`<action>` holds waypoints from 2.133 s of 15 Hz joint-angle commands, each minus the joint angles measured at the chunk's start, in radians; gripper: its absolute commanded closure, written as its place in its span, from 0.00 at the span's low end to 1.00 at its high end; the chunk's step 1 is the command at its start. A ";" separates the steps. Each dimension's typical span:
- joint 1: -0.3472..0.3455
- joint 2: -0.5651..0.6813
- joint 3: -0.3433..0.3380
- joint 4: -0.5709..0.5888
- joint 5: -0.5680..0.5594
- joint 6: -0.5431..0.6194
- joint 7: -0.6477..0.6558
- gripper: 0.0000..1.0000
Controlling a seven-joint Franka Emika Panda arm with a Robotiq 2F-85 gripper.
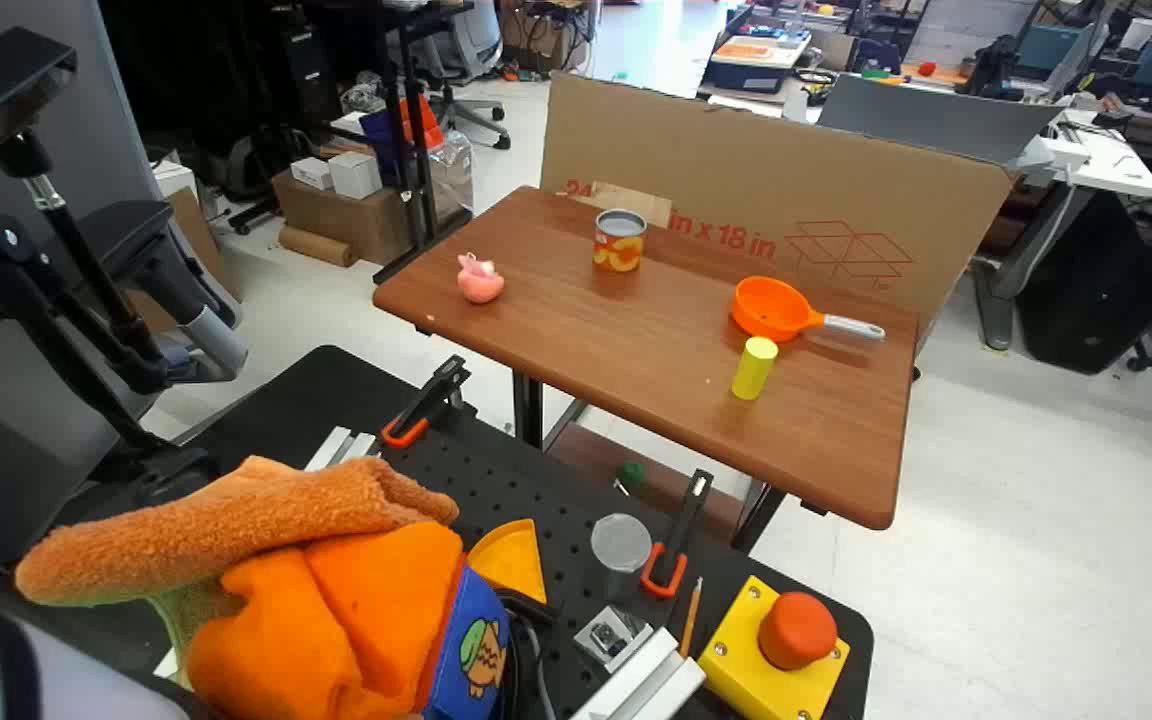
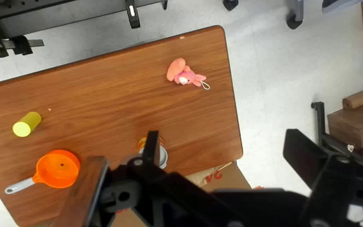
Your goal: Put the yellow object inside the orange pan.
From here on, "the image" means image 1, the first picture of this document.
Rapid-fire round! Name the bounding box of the brown wooden table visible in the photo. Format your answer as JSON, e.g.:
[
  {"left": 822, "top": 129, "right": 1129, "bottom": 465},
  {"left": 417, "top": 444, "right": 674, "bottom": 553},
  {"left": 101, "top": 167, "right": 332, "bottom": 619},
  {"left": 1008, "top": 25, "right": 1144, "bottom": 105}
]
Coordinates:
[{"left": 369, "top": 183, "right": 922, "bottom": 536}]

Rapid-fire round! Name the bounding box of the grey round disc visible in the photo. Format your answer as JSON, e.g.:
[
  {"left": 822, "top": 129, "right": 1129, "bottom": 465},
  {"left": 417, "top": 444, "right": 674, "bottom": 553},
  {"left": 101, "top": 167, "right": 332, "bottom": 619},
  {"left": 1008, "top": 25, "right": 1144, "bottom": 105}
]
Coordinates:
[{"left": 589, "top": 509, "right": 654, "bottom": 578}]

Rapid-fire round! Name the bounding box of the black office chair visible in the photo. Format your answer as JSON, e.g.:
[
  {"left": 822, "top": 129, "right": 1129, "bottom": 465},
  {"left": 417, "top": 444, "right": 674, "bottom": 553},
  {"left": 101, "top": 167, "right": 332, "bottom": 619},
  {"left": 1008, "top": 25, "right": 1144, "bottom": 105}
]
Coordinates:
[{"left": 390, "top": 0, "right": 516, "bottom": 150}]

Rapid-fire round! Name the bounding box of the white desk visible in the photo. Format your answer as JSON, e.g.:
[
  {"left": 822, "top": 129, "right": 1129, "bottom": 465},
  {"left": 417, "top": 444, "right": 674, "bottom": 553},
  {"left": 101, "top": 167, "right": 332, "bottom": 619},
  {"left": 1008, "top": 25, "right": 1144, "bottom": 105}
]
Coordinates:
[{"left": 969, "top": 101, "right": 1152, "bottom": 351}]

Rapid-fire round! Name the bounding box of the yellow box with red button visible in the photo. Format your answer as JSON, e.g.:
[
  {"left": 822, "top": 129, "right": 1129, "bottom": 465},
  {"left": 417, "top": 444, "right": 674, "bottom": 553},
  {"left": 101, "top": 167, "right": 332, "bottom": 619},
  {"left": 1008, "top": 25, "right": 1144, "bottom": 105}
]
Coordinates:
[{"left": 694, "top": 570, "right": 854, "bottom": 720}]

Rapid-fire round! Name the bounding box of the square fiducial tag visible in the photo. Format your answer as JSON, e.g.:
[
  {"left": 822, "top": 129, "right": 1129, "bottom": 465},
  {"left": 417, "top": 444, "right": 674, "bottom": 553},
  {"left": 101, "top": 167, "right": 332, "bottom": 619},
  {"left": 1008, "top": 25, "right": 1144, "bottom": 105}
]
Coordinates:
[{"left": 566, "top": 602, "right": 661, "bottom": 674}]

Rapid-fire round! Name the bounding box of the yellow cylinder block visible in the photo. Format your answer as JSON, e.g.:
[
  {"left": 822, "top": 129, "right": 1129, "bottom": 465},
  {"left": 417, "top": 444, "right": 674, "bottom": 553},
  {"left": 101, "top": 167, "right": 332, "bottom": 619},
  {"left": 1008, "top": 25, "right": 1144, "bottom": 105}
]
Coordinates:
[{"left": 728, "top": 333, "right": 784, "bottom": 409}]

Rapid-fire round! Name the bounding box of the black bin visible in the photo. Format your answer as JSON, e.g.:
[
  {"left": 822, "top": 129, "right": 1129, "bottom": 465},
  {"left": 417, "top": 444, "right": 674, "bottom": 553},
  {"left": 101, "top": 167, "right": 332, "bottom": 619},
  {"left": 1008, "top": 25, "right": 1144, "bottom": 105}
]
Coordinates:
[{"left": 1013, "top": 190, "right": 1152, "bottom": 377}]

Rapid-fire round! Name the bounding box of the aluminium extrusion bar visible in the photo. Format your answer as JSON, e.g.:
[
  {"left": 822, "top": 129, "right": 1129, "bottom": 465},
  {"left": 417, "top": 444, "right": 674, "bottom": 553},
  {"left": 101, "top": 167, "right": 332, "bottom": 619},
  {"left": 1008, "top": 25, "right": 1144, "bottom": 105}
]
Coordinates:
[{"left": 566, "top": 622, "right": 711, "bottom": 720}]

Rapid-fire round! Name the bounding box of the orange fluffy towel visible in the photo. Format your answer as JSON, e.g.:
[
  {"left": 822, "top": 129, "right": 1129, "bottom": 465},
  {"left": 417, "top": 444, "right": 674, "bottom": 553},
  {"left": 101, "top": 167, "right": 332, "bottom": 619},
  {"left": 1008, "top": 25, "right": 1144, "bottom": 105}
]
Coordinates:
[{"left": 12, "top": 450, "right": 463, "bottom": 612}]

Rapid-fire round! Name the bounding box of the white grey rounded cover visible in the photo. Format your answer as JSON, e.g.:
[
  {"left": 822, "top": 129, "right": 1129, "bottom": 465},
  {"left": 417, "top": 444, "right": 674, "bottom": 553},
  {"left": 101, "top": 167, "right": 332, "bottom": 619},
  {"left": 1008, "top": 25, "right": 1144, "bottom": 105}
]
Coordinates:
[{"left": 0, "top": 598, "right": 191, "bottom": 720}]

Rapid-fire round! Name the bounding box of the black tripod stand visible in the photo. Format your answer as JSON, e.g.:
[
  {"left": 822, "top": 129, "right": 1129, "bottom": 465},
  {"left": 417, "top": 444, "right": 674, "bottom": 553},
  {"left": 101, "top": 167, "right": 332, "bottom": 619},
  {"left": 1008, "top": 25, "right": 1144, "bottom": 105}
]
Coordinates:
[{"left": 0, "top": 130, "right": 257, "bottom": 500}]

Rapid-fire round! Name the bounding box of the orange plush with blue patch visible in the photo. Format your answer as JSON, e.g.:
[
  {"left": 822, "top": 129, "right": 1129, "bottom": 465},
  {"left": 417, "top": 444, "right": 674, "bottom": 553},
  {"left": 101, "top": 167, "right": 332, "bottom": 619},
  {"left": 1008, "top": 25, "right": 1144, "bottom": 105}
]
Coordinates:
[{"left": 183, "top": 514, "right": 516, "bottom": 720}]

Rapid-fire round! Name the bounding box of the large cardboard panel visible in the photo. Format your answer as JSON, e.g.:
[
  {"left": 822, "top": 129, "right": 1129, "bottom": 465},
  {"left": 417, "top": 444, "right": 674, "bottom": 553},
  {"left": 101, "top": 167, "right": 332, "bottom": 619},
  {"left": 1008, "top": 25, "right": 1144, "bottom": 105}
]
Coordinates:
[{"left": 535, "top": 70, "right": 1015, "bottom": 333}]

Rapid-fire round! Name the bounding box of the wooden pencil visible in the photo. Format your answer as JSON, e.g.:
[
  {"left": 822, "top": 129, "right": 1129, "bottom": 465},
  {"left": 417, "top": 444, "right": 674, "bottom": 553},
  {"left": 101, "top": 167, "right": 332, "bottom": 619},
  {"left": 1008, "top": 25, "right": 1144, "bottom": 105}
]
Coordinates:
[{"left": 674, "top": 570, "right": 708, "bottom": 661}]

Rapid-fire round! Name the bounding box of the pink toy pig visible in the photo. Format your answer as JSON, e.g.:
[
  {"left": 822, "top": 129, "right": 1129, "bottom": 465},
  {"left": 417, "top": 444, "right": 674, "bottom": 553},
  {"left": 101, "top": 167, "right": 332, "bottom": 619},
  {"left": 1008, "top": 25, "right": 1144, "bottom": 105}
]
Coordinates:
[{"left": 452, "top": 249, "right": 510, "bottom": 306}]

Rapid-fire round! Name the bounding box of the tin can with orange label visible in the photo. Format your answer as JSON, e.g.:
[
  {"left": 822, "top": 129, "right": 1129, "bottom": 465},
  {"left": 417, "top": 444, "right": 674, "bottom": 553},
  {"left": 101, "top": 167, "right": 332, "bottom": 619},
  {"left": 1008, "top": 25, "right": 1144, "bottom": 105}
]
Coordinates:
[{"left": 589, "top": 205, "right": 653, "bottom": 279}]

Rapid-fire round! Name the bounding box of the cardboard box on floor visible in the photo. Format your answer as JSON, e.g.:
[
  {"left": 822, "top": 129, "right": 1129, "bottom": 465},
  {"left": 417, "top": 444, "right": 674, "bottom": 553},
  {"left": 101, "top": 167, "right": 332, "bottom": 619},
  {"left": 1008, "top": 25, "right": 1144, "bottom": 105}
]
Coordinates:
[{"left": 266, "top": 149, "right": 474, "bottom": 269}]

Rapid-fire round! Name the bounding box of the orange pan with grey handle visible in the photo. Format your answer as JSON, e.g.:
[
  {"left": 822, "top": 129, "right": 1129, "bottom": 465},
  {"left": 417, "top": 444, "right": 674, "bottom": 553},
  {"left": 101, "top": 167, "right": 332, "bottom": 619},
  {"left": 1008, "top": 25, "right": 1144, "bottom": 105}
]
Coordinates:
[{"left": 728, "top": 273, "right": 892, "bottom": 346}]

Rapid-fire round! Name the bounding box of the black perforated board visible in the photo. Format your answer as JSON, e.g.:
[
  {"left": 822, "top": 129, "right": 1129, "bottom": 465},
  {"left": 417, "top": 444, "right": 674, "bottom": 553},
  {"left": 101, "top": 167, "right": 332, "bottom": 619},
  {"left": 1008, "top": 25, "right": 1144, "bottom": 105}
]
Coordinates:
[{"left": 0, "top": 345, "right": 880, "bottom": 720}]

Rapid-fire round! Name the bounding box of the black clamp with orange tip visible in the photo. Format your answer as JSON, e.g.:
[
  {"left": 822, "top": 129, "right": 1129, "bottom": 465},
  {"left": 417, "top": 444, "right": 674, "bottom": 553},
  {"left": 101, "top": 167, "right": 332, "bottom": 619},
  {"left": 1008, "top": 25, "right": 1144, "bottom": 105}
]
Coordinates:
[
  {"left": 634, "top": 465, "right": 715, "bottom": 602},
  {"left": 376, "top": 351, "right": 474, "bottom": 450}
]

